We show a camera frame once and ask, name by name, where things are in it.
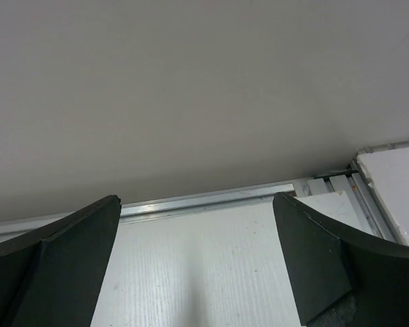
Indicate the white foam board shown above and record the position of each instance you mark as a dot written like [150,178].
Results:
[386,171]

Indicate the aluminium table edge rail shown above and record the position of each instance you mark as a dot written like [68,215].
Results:
[155,209]

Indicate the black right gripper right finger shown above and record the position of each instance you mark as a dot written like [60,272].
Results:
[339,275]

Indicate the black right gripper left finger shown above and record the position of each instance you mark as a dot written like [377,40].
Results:
[52,276]

